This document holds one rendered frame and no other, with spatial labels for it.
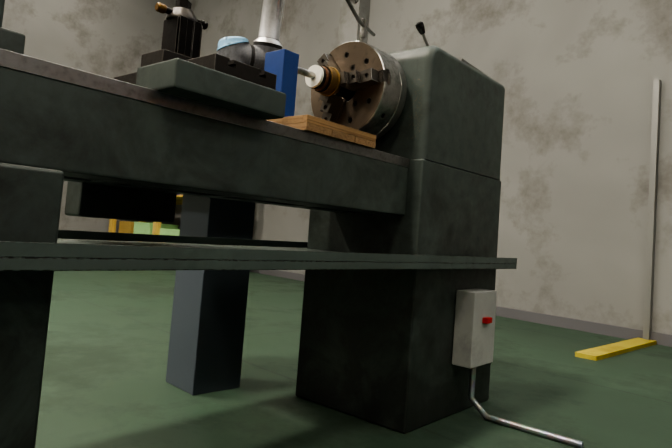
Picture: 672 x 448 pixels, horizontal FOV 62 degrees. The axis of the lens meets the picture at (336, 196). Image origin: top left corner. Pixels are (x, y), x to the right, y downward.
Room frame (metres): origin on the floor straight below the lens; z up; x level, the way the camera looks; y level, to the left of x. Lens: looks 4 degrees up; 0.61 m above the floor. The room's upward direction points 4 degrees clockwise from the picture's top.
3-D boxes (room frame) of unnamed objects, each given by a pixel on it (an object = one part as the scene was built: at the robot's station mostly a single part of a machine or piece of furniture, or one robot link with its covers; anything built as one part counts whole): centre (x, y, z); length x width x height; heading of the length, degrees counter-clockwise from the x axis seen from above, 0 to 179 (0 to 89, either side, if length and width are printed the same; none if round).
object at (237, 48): (2.15, 0.44, 1.27); 0.13 x 0.12 x 0.14; 117
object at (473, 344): (1.91, -0.66, 0.22); 0.42 x 0.18 x 0.44; 49
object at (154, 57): (1.44, 0.41, 1.00); 0.20 x 0.10 x 0.05; 139
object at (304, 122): (1.65, 0.13, 0.89); 0.36 x 0.30 x 0.04; 49
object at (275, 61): (1.58, 0.19, 1.00); 0.08 x 0.06 x 0.23; 49
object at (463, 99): (2.16, -0.28, 1.06); 0.59 x 0.48 x 0.39; 139
